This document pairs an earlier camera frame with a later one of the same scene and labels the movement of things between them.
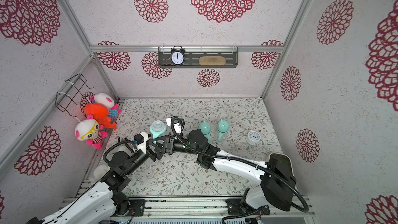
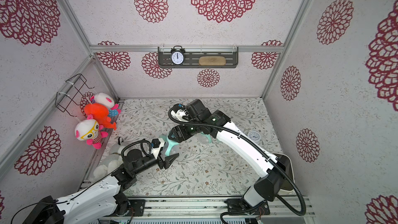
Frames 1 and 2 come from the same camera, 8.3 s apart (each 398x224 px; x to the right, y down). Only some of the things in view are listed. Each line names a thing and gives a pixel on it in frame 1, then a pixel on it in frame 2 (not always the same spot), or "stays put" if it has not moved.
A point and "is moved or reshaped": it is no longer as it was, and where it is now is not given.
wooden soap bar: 212,60 stays put
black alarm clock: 178,55 stays put
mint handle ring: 156,134 is moved or reshaped
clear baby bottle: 158,125 is moved or reshaped
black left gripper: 153,155 → 167,163
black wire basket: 73,85 stays put
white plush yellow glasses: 89,130 stays put
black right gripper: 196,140 → 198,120
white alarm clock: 253,137 stays put
